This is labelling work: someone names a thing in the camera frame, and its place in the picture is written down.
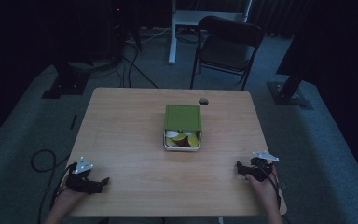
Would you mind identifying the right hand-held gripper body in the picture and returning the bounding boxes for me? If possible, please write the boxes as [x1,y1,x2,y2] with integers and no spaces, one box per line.
[249,150,280,183]

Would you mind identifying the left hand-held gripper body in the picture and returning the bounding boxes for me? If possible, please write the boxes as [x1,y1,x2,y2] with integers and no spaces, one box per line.
[64,156,104,194]

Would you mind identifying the white box drawer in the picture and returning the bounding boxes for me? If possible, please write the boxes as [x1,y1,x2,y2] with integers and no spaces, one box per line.
[162,128,202,153]

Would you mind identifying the pile of yellow white capsules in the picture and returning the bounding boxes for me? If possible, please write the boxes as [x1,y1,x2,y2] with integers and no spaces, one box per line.
[164,129,200,148]

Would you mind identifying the green box sleeve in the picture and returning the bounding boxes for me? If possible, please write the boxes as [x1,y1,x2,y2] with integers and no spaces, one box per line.
[162,104,203,133]

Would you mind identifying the person's left hand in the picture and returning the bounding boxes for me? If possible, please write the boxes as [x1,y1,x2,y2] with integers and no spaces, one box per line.
[53,186,90,209]

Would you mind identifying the person's right hand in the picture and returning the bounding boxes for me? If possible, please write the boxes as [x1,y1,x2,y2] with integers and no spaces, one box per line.
[244,165,280,208]

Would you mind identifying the black stand base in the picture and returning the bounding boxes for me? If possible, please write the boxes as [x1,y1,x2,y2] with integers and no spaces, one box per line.
[41,61,91,100]
[267,70,314,110]

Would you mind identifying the black folding chair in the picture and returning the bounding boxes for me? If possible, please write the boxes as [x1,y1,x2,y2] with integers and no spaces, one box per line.
[189,15,266,91]

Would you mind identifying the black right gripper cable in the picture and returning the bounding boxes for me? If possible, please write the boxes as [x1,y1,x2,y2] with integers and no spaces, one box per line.
[259,161,283,211]

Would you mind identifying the black looped floor cable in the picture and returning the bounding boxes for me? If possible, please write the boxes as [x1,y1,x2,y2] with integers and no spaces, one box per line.
[30,149,71,224]

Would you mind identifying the black floor cables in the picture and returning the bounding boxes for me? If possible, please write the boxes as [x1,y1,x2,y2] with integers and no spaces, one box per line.
[88,39,160,90]

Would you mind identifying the white floor cable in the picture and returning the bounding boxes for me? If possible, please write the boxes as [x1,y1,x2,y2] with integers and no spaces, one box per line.
[125,26,172,45]

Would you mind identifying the white desk frame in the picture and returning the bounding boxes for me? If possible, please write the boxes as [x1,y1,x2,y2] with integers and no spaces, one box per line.
[168,0,254,65]

